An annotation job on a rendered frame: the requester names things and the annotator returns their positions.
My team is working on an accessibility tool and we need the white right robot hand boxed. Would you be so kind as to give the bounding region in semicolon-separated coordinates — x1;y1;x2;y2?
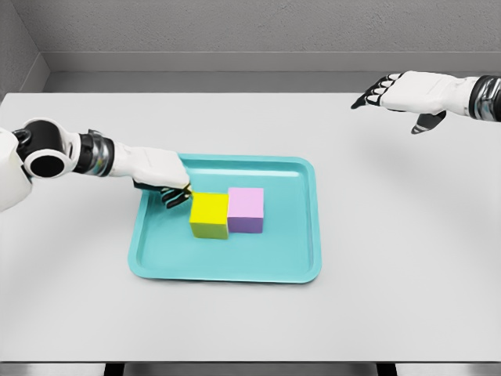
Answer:
351;70;449;136

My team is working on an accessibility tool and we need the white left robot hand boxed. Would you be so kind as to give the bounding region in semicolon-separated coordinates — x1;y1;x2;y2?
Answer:
130;146;194;209

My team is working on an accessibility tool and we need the yellow cube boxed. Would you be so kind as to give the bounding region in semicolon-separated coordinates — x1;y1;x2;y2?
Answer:
189;191;230;240

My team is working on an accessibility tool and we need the pink cube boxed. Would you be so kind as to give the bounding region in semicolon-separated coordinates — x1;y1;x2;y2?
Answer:
227;186;265;235

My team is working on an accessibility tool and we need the teal rectangular tray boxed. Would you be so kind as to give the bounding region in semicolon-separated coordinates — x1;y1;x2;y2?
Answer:
127;153;323;284

